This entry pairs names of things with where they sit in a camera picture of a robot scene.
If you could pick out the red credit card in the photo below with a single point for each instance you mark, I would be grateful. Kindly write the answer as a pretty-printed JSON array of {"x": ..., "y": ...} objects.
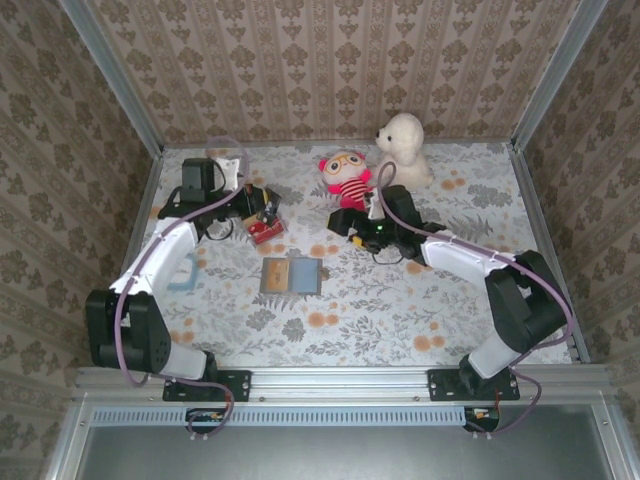
[{"x": 267, "y": 231}]

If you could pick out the grey card holder wallet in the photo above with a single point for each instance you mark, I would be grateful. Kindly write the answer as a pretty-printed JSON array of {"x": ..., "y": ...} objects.
[{"x": 292, "y": 294}]

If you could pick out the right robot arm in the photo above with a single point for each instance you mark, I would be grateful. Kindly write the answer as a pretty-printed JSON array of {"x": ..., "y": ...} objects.
[{"x": 530, "y": 305}]

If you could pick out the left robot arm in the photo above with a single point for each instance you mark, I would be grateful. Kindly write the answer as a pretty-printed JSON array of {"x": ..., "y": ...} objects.
[{"x": 140, "y": 330}]

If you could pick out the blue card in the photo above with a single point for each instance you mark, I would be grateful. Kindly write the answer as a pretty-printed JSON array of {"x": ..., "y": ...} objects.
[{"x": 305, "y": 276}]

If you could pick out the orange card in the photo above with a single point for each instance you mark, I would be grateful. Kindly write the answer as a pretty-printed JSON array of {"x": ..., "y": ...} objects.
[{"x": 277, "y": 276}]

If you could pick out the pink striped plush doll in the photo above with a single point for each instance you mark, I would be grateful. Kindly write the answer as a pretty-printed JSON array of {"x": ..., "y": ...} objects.
[{"x": 345, "y": 170}]

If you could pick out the white plush dog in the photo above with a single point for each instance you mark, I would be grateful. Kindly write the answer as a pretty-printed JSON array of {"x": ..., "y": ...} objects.
[{"x": 405, "y": 150}]

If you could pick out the floral table cloth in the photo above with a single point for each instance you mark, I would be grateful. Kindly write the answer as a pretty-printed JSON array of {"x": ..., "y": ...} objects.
[{"x": 325, "y": 325}]

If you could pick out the grey metal panel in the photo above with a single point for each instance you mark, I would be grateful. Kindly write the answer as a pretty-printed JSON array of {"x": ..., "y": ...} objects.
[{"x": 340, "y": 455}]

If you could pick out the black controller board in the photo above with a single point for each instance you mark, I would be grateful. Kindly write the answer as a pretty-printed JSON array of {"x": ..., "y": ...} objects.
[
  {"x": 482, "y": 419},
  {"x": 205, "y": 422}
]

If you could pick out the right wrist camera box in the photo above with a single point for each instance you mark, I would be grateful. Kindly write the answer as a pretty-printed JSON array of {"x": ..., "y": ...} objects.
[{"x": 377, "y": 207}]

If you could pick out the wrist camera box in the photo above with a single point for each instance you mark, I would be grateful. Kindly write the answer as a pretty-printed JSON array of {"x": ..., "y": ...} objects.
[
  {"x": 229, "y": 170},
  {"x": 377, "y": 207}
]

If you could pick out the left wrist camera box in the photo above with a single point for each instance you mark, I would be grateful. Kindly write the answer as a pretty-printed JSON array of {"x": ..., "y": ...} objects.
[{"x": 229, "y": 170}]

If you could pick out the aluminium frame post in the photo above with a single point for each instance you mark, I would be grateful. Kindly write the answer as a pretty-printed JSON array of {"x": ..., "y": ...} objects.
[
  {"x": 555, "y": 75},
  {"x": 115, "y": 75}
]

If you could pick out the aluminium frame rail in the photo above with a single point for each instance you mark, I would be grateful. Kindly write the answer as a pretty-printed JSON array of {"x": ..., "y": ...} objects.
[{"x": 340, "y": 382}]

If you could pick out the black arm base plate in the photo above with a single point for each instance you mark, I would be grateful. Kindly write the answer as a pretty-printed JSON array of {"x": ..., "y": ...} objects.
[
  {"x": 240, "y": 385},
  {"x": 442, "y": 385}
]

